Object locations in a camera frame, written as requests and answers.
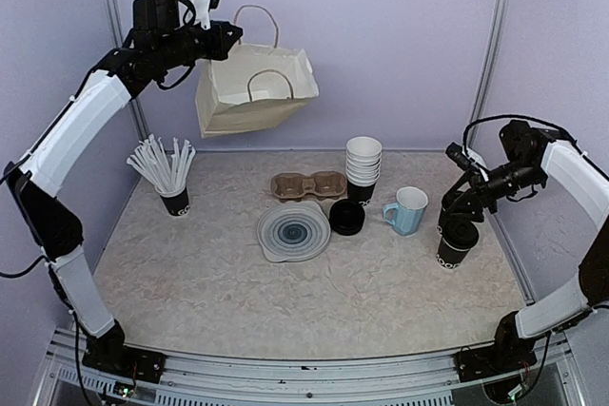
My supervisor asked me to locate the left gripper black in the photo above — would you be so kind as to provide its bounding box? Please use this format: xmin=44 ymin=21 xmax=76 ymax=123
xmin=157 ymin=18 xmax=243 ymax=68

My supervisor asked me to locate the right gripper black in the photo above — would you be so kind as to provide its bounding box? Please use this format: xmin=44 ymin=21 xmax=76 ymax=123
xmin=445 ymin=157 xmax=544 ymax=222

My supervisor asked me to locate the black plastic cup lid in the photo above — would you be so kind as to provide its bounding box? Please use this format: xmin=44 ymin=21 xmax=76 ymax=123
xmin=442 ymin=219 xmax=480 ymax=250

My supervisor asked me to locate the cream paper bag with handles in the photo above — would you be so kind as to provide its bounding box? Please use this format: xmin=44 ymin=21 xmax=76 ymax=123
xmin=195 ymin=6 xmax=320 ymax=139

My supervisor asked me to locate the brown cardboard cup carrier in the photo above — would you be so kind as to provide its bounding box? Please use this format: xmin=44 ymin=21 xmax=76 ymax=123
xmin=270 ymin=171 xmax=347 ymax=201

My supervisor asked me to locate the black paper coffee cup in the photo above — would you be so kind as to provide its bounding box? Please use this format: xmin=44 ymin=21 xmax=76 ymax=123
xmin=436 ymin=238 xmax=473 ymax=270

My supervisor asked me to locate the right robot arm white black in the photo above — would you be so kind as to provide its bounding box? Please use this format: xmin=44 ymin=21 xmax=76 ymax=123
xmin=436 ymin=114 xmax=608 ymax=372

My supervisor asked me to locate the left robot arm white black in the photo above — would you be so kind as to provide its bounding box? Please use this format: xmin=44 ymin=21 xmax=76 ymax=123
xmin=2 ymin=0 xmax=243 ymax=373

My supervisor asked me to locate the light blue ceramic mug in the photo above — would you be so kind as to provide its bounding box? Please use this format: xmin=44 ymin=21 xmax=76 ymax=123
xmin=383 ymin=186 xmax=428 ymax=236

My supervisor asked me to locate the stack of paper cups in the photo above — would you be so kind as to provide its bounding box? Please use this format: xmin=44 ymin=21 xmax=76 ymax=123
xmin=345 ymin=136 xmax=383 ymax=206

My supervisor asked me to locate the stack of black lids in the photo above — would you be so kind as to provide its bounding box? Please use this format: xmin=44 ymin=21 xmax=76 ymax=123
xmin=328 ymin=199 xmax=365 ymax=236

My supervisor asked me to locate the cup of white straws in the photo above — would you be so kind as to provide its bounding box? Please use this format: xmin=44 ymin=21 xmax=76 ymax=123
xmin=127 ymin=134 xmax=196 ymax=217

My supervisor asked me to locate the grey spiral pattern plate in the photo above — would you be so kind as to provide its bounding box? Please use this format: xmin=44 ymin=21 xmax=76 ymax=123
xmin=257 ymin=201 xmax=331 ymax=263

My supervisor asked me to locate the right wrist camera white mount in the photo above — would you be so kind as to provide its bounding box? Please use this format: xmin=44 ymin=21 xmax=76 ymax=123
xmin=445 ymin=143 xmax=489 ymax=180

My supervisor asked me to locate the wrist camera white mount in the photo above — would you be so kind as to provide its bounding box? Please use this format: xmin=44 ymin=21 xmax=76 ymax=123
xmin=192 ymin=0 xmax=220 ymax=30
xmin=445 ymin=143 xmax=489 ymax=180

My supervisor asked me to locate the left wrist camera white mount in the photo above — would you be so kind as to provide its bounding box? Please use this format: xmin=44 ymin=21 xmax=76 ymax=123
xmin=192 ymin=0 xmax=220 ymax=30

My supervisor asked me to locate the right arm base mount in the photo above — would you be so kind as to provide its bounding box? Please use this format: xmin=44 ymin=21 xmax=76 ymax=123
xmin=455 ymin=345 xmax=537 ymax=382

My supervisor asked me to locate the aluminium front rail frame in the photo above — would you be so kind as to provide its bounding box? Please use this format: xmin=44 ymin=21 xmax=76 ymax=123
xmin=32 ymin=324 xmax=584 ymax=406

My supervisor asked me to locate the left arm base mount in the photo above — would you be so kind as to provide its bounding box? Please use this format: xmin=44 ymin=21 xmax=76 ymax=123
xmin=83 ymin=346 xmax=167 ymax=384

